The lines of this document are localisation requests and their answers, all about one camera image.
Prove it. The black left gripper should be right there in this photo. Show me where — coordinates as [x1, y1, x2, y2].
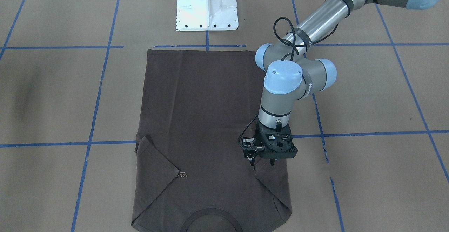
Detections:
[242, 122, 298, 170]

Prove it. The white pedestal column base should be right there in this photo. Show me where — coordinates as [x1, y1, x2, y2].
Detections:
[175, 0, 239, 32]

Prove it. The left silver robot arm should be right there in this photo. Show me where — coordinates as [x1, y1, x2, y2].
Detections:
[238, 0, 439, 165]

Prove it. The dark brown t-shirt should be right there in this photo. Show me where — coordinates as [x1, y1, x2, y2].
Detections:
[131, 49, 292, 232]

